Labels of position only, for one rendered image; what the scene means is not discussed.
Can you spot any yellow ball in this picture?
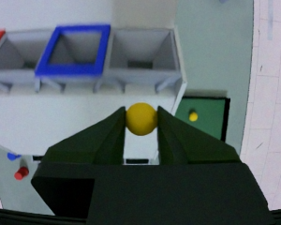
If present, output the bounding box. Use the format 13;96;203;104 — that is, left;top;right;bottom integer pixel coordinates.
189;113;197;122
125;102;157;136

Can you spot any red plug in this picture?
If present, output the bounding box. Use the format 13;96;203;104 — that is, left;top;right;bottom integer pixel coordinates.
14;168;29;182

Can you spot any blue funnel band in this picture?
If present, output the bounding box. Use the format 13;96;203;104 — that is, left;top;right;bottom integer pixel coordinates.
34;26;111;80

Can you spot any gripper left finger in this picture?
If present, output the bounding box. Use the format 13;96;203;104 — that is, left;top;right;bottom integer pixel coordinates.
40;106;126;165

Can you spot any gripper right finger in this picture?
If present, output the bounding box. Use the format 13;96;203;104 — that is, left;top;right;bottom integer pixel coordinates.
156;106;242;165

